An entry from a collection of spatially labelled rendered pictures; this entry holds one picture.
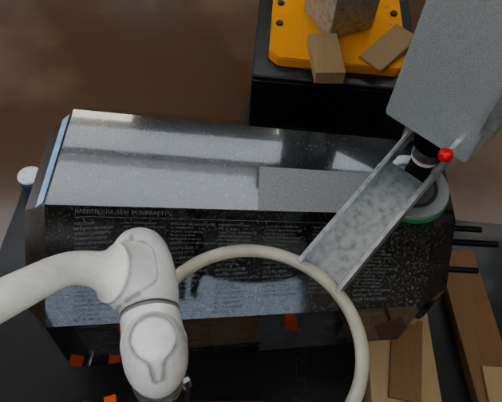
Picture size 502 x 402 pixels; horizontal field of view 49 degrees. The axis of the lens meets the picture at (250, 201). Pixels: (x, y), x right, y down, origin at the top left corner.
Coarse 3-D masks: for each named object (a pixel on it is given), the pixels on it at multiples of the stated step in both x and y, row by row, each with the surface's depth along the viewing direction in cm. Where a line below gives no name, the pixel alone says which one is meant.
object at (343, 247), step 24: (384, 168) 136; (360, 192) 132; (384, 192) 135; (408, 192) 135; (336, 216) 130; (360, 216) 134; (384, 216) 133; (336, 240) 132; (360, 240) 132; (384, 240) 130; (336, 264) 130; (360, 264) 125; (336, 288) 124
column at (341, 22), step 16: (320, 0) 194; (336, 0) 185; (352, 0) 187; (368, 0) 191; (320, 16) 197; (336, 16) 190; (352, 16) 193; (368, 16) 197; (336, 32) 196; (352, 32) 200
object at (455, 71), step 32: (448, 0) 99; (480, 0) 95; (416, 32) 108; (448, 32) 103; (480, 32) 99; (416, 64) 113; (448, 64) 108; (480, 64) 103; (416, 96) 118; (448, 96) 112; (480, 96) 107; (416, 128) 124; (448, 128) 117; (480, 128) 112
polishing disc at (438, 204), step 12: (408, 156) 157; (444, 180) 153; (432, 192) 150; (444, 192) 150; (420, 204) 148; (432, 204) 148; (444, 204) 148; (408, 216) 145; (420, 216) 145; (432, 216) 147
